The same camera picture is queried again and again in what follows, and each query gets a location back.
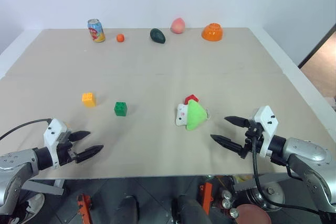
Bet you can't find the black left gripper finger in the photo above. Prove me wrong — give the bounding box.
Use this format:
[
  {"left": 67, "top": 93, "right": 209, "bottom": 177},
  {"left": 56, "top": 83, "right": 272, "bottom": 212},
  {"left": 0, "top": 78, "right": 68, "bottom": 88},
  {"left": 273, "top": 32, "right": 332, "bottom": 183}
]
[
  {"left": 74, "top": 144, "right": 104, "bottom": 164},
  {"left": 68, "top": 130, "right": 92, "bottom": 143}
]

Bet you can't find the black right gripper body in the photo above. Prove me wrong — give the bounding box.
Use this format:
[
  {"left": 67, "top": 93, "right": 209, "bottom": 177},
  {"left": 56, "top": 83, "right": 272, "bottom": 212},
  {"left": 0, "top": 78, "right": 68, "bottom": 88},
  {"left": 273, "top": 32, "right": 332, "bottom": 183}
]
[{"left": 239, "top": 119, "right": 265, "bottom": 160}]

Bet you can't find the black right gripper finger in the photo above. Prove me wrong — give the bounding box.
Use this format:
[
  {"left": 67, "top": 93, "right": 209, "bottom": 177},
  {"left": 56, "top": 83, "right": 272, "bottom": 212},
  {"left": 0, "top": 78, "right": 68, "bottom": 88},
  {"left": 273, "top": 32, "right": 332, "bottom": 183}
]
[
  {"left": 223, "top": 115, "right": 250, "bottom": 128},
  {"left": 210, "top": 134, "right": 244, "bottom": 154}
]

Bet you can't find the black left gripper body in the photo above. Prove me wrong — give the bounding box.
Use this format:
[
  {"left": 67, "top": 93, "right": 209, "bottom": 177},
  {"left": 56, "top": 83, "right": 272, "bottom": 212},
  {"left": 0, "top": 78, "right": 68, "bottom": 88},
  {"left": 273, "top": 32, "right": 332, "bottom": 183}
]
[{"left": 56, "top": 131, "right": 80, "bottom": 167}]

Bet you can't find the yellow toy building block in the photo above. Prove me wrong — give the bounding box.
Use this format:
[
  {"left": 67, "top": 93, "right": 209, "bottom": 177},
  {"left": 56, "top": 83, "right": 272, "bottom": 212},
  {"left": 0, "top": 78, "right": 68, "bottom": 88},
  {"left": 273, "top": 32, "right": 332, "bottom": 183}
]
[{"left": 81, "top": 92, "right": 97, "bottom": 108}]

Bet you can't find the green and white plush toy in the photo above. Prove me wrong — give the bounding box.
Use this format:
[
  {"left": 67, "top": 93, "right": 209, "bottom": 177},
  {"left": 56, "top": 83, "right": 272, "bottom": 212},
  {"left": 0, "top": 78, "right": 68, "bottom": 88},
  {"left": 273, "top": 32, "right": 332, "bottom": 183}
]
[{"left": 175, "top": 99, "right": 211, "bottom": 132}]

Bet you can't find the green toy building block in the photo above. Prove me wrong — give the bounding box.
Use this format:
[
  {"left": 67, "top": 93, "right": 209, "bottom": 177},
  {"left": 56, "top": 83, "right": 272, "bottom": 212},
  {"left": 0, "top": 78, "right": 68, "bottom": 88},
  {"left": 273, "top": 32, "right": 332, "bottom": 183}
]
[{"left": 113, "top": 101, "right": 129, "bottom": 117}]

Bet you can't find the red toy building block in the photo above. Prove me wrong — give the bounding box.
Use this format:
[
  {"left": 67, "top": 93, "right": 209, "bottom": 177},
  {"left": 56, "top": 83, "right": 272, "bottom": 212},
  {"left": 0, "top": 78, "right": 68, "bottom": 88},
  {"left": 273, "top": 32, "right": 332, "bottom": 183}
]
[{"left": 184, "top": 93, "right": 200, "bottom": 105}]

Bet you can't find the chrome round metal base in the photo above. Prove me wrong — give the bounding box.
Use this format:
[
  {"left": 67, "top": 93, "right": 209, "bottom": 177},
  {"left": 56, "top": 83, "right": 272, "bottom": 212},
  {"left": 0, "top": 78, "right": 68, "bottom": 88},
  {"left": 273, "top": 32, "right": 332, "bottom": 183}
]
[{"left": 248, "top": 181, "right": 286, "bottom": 212}]

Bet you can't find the orange and black clamp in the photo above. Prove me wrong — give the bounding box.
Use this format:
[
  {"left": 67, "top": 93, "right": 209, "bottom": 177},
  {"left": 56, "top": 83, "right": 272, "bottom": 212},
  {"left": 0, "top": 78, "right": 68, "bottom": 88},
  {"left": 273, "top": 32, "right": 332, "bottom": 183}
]
[{"left": 76, "top": 193, "right": 93, "bottom": 224}]

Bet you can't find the orange metal bar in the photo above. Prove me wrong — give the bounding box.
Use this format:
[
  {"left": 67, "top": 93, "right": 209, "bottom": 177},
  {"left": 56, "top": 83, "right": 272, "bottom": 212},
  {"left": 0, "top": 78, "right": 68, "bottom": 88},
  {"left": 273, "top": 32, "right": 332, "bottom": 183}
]
[{"left": 199, "top": 181, "right": 213, "bottom": 216}]

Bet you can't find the white sneaker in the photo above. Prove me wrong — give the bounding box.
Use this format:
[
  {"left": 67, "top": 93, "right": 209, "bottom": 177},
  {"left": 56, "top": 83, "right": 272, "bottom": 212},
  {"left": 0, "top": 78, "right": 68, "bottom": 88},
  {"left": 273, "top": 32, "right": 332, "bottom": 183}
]
[{"left": 24, "top": 193, "right": 46, "bottom": 221}]

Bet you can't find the beige table cover sheet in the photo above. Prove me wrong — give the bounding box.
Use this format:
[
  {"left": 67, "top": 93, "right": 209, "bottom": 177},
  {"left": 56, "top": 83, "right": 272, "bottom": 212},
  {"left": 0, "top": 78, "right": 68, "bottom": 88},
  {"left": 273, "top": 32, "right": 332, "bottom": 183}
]
[
  {"left": 4, "top": 27, "right": 300, "bottom": 76},
  {"left": 0, "top": 72, "right": 336, "bottom": 180}
]

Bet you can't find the brown round disc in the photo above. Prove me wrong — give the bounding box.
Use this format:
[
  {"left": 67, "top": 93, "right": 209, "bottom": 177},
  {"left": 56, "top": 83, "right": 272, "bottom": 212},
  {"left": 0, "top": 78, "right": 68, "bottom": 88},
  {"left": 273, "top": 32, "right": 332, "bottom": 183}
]
[{"left": 235, "top": 204, "right": 271, "bottom": 224}]

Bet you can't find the dark rounded shape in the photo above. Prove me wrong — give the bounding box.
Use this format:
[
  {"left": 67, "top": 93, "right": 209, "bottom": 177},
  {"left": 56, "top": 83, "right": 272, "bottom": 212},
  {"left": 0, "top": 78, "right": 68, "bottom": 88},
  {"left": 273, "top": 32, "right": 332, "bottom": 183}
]
[
  {"left": 171, "top": 194, "right": 208, "bottom": 224},
  {"left": 117, "top": 195, "right": 140, "bottom": 224}
]

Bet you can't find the upturned orange bowl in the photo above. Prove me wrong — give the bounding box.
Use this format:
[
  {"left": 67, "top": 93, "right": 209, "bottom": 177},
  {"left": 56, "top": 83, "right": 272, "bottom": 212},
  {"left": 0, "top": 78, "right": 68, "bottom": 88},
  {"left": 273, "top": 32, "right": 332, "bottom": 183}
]
[{"left": 201, "top": 22, "right": 225, "bottom": 42}]

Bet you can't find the blue and yellow drink can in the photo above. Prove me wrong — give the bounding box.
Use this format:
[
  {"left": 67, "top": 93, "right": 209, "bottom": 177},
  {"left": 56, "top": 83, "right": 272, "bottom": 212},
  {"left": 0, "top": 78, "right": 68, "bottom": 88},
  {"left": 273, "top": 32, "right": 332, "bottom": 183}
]
[{"left": 87, "top": 18, "right": 107, "bottom": 44}]

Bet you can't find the pink toy peach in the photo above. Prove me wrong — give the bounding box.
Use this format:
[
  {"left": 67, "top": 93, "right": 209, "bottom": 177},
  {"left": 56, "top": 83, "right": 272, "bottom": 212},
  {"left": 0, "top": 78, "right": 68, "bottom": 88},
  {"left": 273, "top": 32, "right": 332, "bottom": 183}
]
[{"left": 170, "top": 17, "right": 187, "bottom": 35}]

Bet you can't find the dark green toy avocado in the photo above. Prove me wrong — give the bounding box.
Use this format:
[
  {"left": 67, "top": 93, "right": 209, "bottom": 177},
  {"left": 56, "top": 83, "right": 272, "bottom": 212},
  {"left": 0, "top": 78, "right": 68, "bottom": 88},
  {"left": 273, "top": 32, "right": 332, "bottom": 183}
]
[{"left": 149, "top": 27, "right": 166, "bottom": 45}]

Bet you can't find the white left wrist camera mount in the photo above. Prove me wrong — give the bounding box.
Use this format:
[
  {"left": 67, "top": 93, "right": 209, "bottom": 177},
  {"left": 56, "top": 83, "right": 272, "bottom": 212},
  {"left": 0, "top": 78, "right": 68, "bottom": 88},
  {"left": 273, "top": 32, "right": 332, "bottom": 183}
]
[{"left": 43, "top": 118, "right": 72, "bottom": 170}]

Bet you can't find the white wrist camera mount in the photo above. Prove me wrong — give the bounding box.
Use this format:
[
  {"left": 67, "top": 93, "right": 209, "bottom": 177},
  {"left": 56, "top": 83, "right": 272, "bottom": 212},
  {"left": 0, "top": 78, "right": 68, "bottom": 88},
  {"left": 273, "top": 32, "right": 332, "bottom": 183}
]
[
  {"left": 252, "top": 105, "right": 279, "bottom": 158},
  {"left": 43, "top": 118, "right": 72, "bottom": 170}
]

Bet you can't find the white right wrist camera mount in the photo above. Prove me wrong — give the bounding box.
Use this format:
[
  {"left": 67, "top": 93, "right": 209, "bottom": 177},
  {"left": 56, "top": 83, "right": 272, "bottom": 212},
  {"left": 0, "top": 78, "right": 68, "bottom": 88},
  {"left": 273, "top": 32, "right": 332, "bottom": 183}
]
[{"left": 252, "top": 105, "right": 279, "bottom": 158}]

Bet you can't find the grey table frame bracket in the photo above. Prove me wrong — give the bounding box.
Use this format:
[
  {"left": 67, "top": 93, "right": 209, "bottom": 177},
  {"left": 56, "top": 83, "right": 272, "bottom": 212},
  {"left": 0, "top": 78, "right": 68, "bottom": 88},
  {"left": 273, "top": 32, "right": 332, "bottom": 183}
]
[{"left": 22, "top": 178, "right": 66, "bottom": 196}]

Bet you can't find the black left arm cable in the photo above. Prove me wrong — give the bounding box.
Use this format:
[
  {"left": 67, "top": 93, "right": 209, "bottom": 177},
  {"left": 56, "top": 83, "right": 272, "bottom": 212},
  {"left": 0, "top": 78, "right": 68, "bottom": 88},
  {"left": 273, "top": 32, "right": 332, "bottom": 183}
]
[{"left": 0, "top": 118, "right": 53, "bottom": 141}]

